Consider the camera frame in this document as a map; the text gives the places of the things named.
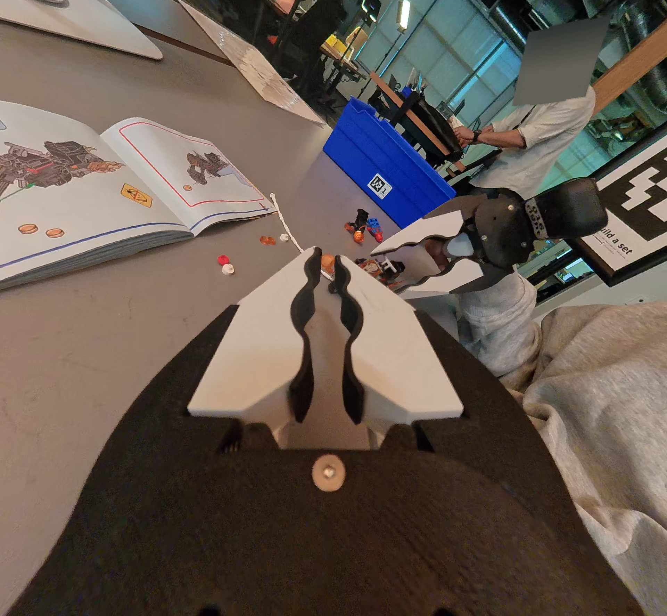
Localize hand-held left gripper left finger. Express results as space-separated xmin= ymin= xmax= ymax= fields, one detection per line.
xmin=187 ymin=247 xmax=322 ymax=449

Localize white string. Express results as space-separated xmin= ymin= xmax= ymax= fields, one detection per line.
xmin=269 ymin=192 xmax=334 ymax=281

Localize black orange lego figure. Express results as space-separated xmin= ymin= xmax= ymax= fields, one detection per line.
xmin=345 ymin=209 xmax=369 ymax=244

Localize white monitor stand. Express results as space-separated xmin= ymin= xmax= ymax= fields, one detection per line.
xmin=0 ymin=0 xmax=164 ymax=60

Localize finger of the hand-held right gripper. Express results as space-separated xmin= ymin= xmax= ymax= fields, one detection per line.
xmin=392 ymin=260 xmax=486 ymax=295
xmin=370 ymin=196 xmax=488 ymax=258

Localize lego instruction booklet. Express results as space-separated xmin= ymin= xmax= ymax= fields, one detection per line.
xmin=0 ymin=100 xmax=278 ymax=291

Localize blue plastic bin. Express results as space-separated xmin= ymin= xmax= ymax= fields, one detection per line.
xmin=322 ymin=96 xmax=457 ymax=230

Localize black bag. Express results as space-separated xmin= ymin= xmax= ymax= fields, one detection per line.
xmin=401 ymin=92 xmax=464 ymax=163

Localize person's grey sweatshirt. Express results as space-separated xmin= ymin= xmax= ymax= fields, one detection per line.
xmin=500 ymin=300 xmax=667 ymax=616

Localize white printed board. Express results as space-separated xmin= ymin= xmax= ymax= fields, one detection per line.
xmin=177 ymin=0 xmax=328 ymax=127

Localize person's right forearm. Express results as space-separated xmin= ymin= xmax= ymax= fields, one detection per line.
xmin=459 ymin=271 xmax=544 ymax=378

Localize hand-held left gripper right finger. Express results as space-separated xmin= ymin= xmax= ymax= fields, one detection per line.
xmin=327 ymin=255 xmax=465 ymax=449

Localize black orange lego motorcycle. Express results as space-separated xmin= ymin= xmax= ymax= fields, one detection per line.
xmin=355 ymin=256 xmax=406 ymax=286

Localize black framed sign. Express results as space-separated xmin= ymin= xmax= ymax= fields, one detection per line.
xmin=568 ymin=136 xmax=667 ymax=287

